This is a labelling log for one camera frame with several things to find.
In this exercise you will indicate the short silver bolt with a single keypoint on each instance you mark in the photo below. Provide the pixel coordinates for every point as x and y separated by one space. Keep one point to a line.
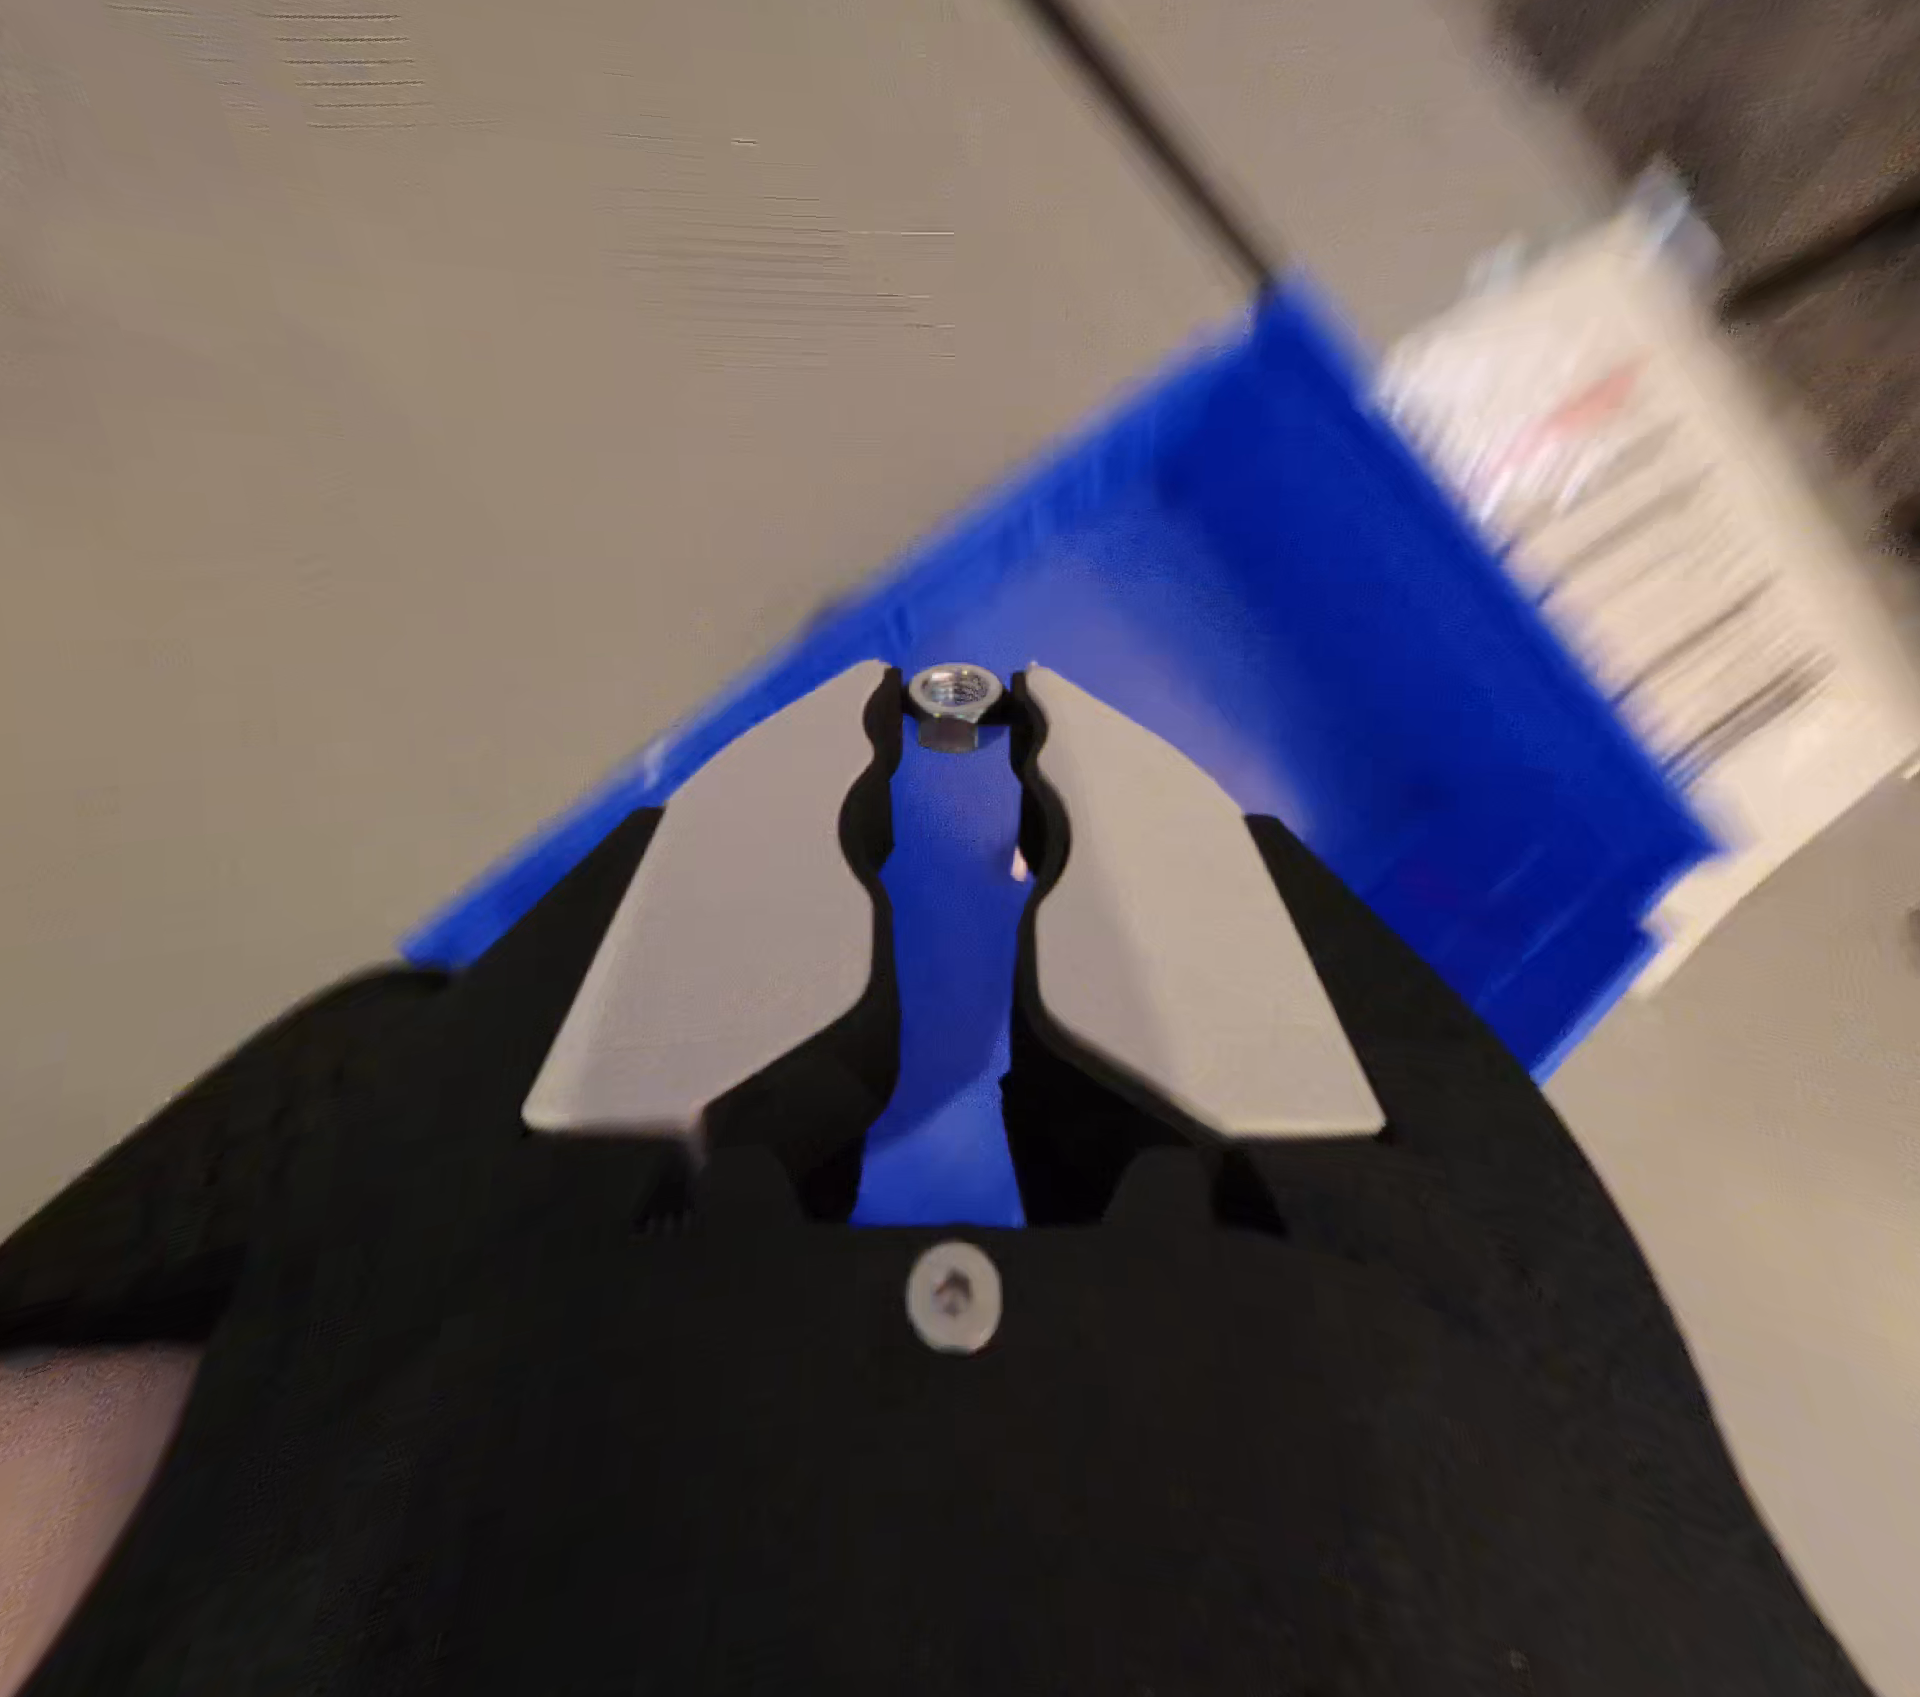
950 694

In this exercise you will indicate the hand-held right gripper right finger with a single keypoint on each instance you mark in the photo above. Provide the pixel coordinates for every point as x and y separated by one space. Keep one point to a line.
1198 963

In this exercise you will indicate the blue plastic bin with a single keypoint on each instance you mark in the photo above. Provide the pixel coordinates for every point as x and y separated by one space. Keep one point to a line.
1276 602

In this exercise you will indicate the person's right forearm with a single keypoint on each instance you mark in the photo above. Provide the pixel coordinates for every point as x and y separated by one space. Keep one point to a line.
75 1502

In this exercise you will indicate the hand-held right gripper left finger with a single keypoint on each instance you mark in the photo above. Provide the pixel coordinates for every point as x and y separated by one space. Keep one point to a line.
708 963

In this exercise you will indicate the printed paper sheet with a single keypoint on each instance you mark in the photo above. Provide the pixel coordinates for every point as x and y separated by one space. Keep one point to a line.
1620 496

